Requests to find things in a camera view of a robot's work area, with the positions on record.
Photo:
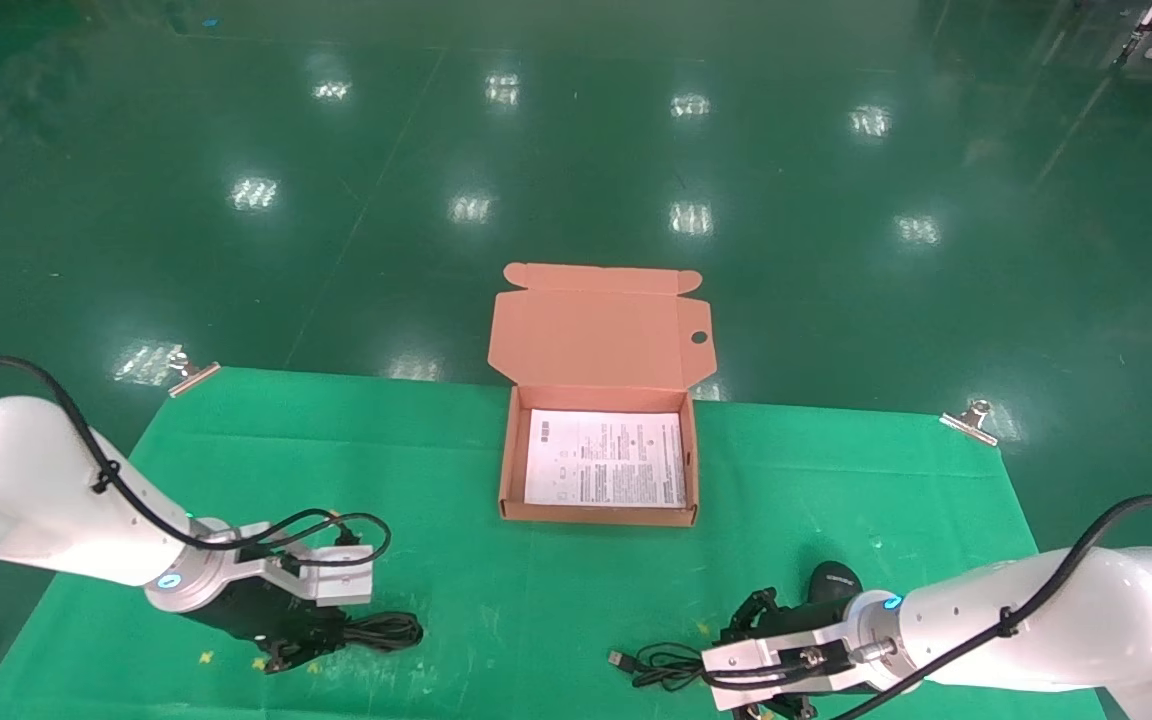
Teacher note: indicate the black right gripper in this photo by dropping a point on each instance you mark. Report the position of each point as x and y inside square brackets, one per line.
[816, 700]

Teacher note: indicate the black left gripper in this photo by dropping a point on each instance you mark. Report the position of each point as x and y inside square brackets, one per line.
[256, 615]

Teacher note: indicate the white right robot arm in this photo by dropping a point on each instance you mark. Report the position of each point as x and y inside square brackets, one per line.
[1086, 625]

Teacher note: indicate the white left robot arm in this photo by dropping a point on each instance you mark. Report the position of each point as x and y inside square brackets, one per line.
[16, 480]

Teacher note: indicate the orange cardboard box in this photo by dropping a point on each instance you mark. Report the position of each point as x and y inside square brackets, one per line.
[596, 335]

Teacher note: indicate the white printed instruction sheet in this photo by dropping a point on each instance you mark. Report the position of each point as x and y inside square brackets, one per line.
[606, 460]

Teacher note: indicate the green table mat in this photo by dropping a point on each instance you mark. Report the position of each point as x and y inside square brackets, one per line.
[536, 580]

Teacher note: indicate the silver binder clip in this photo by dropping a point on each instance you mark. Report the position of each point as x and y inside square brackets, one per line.
[191, 375]
[971, 422]

